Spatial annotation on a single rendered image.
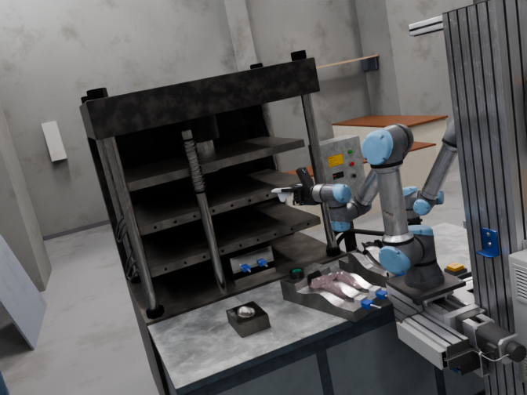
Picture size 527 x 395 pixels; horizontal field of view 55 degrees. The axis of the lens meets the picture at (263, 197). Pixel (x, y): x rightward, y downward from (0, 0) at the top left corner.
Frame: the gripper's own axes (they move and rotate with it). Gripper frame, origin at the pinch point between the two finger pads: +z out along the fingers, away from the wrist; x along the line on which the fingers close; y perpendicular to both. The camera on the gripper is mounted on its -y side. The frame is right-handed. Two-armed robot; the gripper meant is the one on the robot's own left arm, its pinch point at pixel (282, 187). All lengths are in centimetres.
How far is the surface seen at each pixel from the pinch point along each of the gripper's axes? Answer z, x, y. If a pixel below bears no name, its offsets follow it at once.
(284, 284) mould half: 25, 19, 54
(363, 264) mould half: 0, 54, 49
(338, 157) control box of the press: 48, 100, -4
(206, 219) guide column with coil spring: 73, 9, 21
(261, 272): 67, 41, 59
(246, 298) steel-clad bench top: 50, 13, 64
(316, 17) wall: 503, 631, -234
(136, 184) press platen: 92, -21, -4
